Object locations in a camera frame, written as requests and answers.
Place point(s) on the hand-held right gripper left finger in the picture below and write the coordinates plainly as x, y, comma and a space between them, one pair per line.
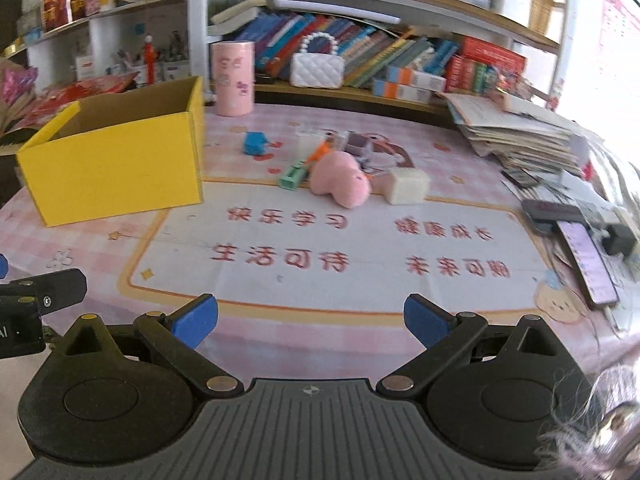
196, 321

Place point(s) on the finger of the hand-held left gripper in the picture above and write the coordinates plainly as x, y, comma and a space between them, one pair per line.
60, 287
2, 266

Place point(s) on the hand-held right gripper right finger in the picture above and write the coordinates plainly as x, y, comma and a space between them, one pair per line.
424, 322

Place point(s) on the yellow cardboard box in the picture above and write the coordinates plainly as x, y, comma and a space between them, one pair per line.
120, 170

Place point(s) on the white foam cube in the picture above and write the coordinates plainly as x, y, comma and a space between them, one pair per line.
407, 186

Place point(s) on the pink plush toy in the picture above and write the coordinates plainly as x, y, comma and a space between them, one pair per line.
340, 180

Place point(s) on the orange pen-shaped toy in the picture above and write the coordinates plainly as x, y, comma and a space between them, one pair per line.
319, 152

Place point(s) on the white plug charger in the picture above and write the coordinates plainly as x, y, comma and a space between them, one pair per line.
306, 144

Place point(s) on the pink printed desk mat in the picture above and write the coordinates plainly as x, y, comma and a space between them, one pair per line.
310, 245

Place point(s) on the black smartphone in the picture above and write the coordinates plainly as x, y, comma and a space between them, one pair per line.
520, 177

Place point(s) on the smartphone with lit screen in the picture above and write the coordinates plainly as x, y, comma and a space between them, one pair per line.
587, 262

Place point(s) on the red flat packets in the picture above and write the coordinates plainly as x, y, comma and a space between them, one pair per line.
75, 100

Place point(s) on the small blue toy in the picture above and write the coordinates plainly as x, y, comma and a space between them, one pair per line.
254, 144

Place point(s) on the purple grey toy car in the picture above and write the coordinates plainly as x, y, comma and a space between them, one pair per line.
359, 147

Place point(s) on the grey fluffy fur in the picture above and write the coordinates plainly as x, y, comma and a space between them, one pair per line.
600, 420

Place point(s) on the loose white paper sheets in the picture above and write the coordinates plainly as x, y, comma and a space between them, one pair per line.
575, 187

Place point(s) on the small black box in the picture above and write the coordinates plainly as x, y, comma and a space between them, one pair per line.
620, 240

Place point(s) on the stack of papers and workbooks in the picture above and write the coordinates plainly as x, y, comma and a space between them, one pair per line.
520, 132

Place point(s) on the orange blue white carton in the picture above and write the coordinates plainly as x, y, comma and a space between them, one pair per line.
402, 92
415, 79

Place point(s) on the pen holder with pens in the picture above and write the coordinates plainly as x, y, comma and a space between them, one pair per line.
150, 67

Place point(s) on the pink cartoon cylinder container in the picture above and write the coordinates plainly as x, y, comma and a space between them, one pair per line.
232, 80

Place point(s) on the red upright dictionary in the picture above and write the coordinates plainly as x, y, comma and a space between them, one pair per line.
457, 74

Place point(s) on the glittery colourful card pack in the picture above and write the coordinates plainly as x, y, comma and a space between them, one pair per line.
515, 85

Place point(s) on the thick red lying dictionary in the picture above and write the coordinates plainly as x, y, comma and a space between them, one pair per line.
492, 51

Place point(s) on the row of colourful books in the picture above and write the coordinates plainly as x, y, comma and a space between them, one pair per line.
350, 45

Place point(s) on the pale lying book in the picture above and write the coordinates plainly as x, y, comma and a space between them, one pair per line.
232, 27
240, 9

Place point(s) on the white wooden bookshelf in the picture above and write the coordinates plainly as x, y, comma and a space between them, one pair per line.
197, 20

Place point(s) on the wall poster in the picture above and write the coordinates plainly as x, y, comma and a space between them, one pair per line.
620, 45

